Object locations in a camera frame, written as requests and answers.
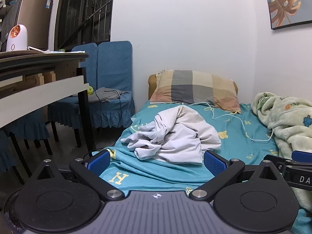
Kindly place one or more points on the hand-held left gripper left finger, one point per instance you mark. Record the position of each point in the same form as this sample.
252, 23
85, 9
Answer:
98, 162

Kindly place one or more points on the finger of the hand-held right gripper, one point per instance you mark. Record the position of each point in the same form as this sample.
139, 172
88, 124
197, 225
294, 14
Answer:
274, 160
302, 156

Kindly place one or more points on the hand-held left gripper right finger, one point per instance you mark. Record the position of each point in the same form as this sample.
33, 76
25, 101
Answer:
215, 162

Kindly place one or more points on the white shirt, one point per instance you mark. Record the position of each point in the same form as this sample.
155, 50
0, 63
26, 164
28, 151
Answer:
180, 136

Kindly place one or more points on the teal printed bed sheet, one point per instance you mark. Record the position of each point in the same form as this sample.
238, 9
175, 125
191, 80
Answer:
231, 139

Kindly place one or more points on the pale green fleece blanket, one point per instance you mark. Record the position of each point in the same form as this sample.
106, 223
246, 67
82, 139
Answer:
292, 126

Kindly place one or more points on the grey cloth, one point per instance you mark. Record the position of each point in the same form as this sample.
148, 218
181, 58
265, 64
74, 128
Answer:
107, 94

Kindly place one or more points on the green plush toy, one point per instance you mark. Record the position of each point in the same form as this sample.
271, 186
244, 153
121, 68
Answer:
91, 90

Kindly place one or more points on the plaid pillow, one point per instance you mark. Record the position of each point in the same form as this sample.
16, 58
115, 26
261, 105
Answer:
192, 87

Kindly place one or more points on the wooden table with black legs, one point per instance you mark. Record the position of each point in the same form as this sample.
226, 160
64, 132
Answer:
36, 87

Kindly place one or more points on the white papers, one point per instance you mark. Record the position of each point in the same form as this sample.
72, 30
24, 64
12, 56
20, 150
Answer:
73, 51

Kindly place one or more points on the small green box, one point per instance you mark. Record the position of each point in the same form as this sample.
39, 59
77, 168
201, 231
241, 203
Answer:
62, 50

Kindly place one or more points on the white humidifier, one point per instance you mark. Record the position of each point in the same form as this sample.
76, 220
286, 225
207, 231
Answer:
16, 37

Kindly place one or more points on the dark barred window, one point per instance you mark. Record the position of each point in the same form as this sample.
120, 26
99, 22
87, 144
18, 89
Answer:
82, 12

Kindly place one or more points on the gold refrigerator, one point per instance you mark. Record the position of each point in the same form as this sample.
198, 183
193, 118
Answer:
36, 24

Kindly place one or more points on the leaf wall picture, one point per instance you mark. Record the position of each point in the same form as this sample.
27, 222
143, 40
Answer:
284, 2

